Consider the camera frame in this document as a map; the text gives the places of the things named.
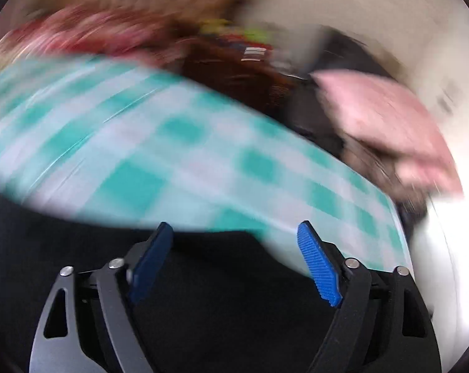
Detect black leather armchair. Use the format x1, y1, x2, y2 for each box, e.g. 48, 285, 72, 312
285, 27, 394, 156

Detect teal white checkered tablecloth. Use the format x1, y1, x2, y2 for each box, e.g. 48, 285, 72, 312
0, 56, 414, 280

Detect beige plaid blanket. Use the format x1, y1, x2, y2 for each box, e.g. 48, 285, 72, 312
341, 136, 425, 203

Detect black pants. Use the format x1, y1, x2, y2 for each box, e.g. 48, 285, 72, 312
0, 184, 379, 373

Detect large pink floral pillow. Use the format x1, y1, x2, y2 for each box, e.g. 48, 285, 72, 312
310, 69, 448, 164

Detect dark wooden nightstand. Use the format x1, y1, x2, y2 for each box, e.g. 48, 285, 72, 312
180, 37, 297, 113

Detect white wardrobe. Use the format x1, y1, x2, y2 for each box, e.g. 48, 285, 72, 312
393, 0, 469, 187

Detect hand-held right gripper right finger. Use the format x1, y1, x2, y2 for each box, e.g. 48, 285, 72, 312
297, 221, 442, 373

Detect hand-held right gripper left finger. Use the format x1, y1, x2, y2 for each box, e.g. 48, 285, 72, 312
29, 221, 174, 373

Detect small pink floral pillow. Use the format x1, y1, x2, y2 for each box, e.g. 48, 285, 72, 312
393, 151, 464, 199

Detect red floral quilt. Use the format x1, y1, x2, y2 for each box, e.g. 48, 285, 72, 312
0, 6, 188, 71

